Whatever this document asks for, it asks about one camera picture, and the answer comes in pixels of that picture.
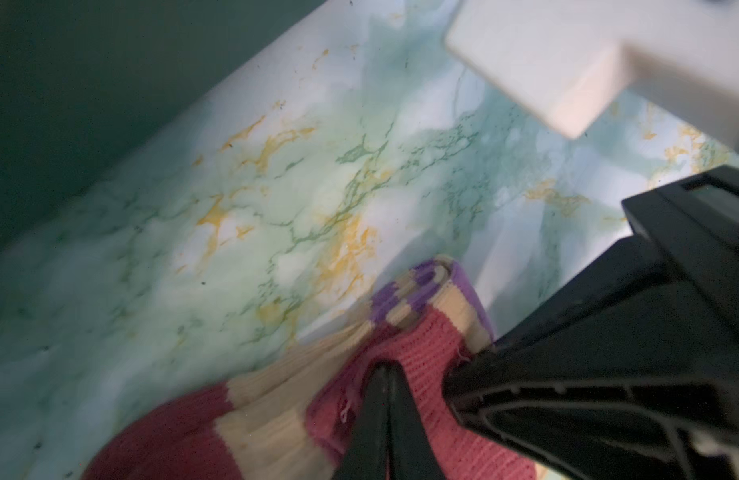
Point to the green plastic organizer tray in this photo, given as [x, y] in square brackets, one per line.
[84, 82]

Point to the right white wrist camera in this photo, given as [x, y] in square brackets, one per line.
[565, 62]

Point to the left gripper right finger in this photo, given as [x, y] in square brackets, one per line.
[410, 454]

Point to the beige purple striped sock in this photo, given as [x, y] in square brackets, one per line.
[293, 418]

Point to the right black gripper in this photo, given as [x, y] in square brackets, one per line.
[631, 370]

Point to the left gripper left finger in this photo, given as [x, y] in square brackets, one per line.
[367, 455]

